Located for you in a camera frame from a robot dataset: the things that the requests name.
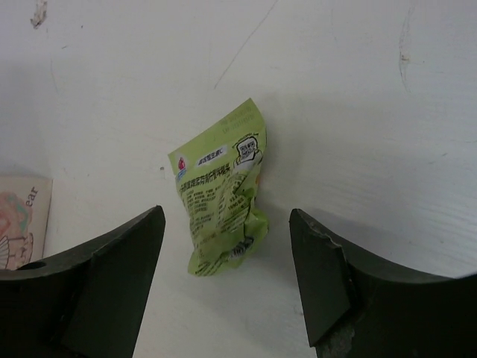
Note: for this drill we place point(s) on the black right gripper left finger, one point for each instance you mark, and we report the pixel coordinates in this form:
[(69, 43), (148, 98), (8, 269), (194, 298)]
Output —
[(88, 301)]

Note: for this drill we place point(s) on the green snack packet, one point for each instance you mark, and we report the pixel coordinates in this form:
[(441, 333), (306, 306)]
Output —
[(217, 179)]

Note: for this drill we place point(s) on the cream paper bag orange handles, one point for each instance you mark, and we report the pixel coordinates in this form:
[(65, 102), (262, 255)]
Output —
[(25, 204)]

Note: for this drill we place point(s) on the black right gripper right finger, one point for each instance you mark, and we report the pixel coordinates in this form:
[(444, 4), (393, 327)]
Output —
[(358, 304)]

